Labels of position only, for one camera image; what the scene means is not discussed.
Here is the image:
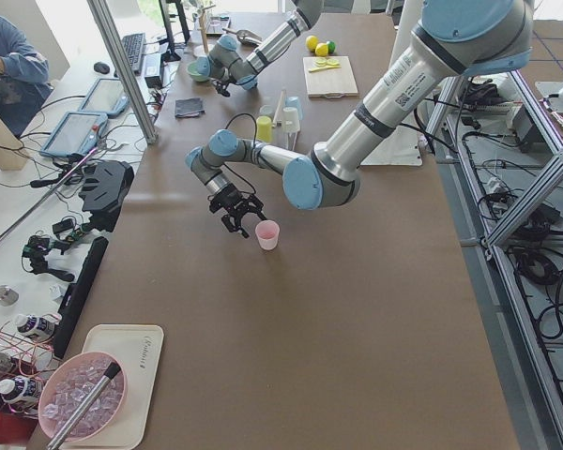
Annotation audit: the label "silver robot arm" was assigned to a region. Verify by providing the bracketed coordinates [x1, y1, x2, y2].
[196, 0, 324, 97]
[186, 0, 534, 233]

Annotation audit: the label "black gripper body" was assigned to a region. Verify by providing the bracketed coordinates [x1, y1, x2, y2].
[214, 80, 231, 97]
[209, 184, 262, 223]

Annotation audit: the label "yellow plastic knife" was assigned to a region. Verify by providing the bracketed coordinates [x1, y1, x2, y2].
[308, 65, 341, 73]

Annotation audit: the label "black keyboard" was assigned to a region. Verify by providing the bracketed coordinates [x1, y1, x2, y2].
[121, 33, 145, 75]

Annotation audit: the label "aluminium frame post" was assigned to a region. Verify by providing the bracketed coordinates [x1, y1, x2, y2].
[87, 0, 158, 145]

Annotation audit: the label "mint green bowl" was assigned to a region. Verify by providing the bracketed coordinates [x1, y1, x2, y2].
[187, 56, 212, 83]

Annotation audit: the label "beige tray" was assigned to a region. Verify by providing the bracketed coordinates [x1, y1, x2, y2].
[38, 324, 164, 449]

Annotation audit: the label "yellow lemon near board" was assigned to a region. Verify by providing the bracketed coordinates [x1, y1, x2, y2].
[305, 35, 319, 52]

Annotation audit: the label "green clamp stick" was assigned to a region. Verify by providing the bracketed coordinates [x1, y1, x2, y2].
[0, 146, 99, 244]

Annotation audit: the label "metal scoop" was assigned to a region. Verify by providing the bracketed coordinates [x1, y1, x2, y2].
[223, 27, 262, 47]

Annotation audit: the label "blue teach pendant upper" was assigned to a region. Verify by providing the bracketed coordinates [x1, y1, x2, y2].
[39, 112, 108, 158]

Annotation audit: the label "wooden cutting board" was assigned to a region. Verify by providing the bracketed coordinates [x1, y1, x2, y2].
[302, 56, 358, 98]

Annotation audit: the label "metal tongs in bowl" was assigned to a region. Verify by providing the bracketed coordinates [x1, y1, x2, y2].
[46, 362, 121, 450]

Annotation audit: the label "grey cup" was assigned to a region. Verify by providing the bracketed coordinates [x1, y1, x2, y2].
[259, 104, 275, 119]

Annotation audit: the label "black plastic bracket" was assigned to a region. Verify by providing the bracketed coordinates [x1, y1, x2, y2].
[79, 160, 134, 232]

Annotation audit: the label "pink bowl with ice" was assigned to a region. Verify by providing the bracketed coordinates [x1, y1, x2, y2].
[38, 352, 127, 442]

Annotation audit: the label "light blue cup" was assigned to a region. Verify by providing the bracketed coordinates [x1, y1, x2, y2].
[285, 96, 303, 121]

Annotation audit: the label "yellow cup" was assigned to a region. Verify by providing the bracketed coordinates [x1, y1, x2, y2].
[256, 115, 273, 143]

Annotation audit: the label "person in blue hoodie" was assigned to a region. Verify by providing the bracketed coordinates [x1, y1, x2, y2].
[0, 16, 53, 137]

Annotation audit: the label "black long bar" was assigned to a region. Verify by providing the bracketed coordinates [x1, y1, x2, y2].
[53, 236, 109, 359]

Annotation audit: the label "white cup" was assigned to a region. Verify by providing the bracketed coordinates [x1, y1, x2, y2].
[281, 107, 301, 134]

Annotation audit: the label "pink cup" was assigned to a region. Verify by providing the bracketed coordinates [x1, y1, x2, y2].
[255, 219, 281, 250]

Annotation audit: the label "yellow lemon front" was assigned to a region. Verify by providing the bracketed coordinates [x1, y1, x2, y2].
[314, 42, 329, 57]

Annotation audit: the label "grey folded cloth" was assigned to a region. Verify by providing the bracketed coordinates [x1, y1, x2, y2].
[175, 97, 204, 118]

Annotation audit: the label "wooden cup tree stand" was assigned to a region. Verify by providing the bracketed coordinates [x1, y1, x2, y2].
[189, 0, 215, 58]

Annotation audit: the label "white wire cup rack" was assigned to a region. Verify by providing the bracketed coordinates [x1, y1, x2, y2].
[273, 88, 303, 151]

